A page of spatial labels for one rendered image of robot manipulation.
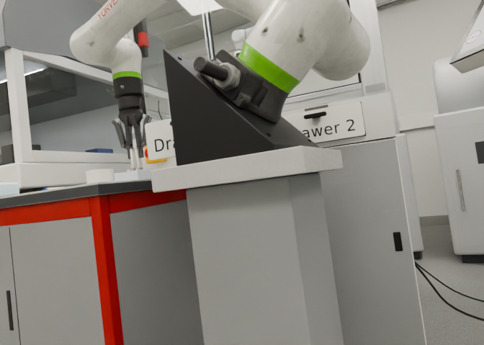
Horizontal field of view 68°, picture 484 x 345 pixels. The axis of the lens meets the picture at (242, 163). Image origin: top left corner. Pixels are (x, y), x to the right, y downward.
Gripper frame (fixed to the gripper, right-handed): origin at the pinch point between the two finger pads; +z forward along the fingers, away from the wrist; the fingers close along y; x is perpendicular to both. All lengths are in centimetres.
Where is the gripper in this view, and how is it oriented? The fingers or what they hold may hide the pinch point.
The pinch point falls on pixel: (136, 158)
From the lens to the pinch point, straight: 122.5
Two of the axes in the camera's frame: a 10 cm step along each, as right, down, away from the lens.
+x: -1.1, -0.4, -9.9
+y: -9.9, 1.3, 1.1
